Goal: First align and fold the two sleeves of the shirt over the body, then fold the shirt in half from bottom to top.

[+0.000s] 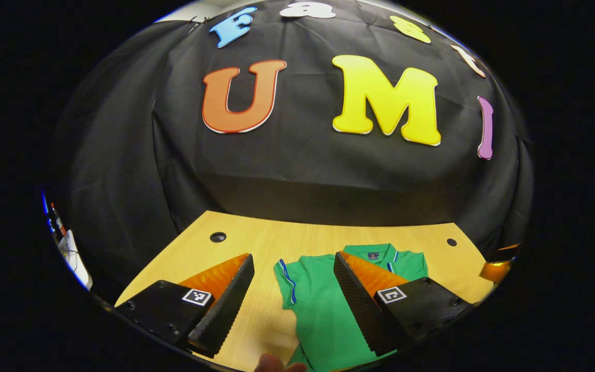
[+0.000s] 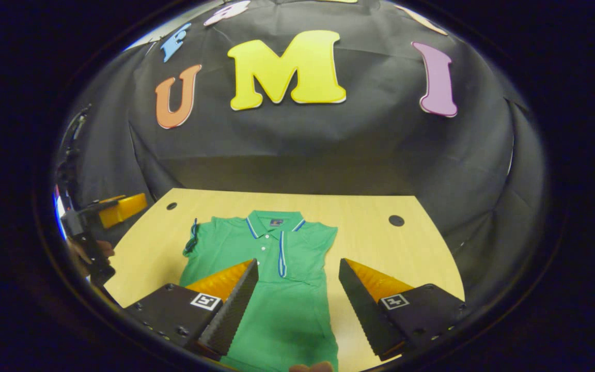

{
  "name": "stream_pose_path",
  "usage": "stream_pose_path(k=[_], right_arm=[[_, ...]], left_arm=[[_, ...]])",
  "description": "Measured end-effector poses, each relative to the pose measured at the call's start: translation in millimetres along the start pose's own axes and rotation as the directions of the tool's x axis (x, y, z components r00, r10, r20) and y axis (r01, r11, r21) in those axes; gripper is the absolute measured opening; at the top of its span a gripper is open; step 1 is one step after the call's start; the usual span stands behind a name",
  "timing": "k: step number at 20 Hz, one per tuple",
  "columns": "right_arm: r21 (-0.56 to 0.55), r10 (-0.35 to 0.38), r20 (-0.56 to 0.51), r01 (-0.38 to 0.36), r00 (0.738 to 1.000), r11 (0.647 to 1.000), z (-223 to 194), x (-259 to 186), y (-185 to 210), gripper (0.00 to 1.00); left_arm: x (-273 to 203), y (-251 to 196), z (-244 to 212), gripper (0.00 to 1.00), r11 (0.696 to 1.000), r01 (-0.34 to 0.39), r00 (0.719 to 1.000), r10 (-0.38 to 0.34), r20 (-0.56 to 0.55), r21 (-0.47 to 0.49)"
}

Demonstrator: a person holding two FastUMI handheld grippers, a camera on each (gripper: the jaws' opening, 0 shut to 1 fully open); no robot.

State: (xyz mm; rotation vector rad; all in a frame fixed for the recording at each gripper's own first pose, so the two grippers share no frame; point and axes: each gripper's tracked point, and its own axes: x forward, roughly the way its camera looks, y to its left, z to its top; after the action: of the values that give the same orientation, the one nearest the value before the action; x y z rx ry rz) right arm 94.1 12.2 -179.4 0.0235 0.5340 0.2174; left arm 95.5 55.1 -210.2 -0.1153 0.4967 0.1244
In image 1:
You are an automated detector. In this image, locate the green T-shirt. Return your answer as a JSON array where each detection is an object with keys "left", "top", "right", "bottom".
[{"left": 274, "top": 243, "right": 429, "bottom": 372}]

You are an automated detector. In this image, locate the white flat object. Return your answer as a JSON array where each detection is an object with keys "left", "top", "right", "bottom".
[{"left": 59, "top": 230, "right": 93, "bottom": 290}]

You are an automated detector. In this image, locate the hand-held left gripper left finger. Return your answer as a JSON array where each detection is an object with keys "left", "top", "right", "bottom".
[{"left": 114, "top": 253, "right": 255, "bottom": 358}]

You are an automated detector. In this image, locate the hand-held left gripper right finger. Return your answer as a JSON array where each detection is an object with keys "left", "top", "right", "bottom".
[{"left": 333, "top": 252, "right": 475, "bottom": 357}]

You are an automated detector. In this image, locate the black backdrop cloth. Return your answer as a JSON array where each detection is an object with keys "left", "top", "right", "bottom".
[{"left": 50, "top": 0, "right": 533, "bottom": 290}]

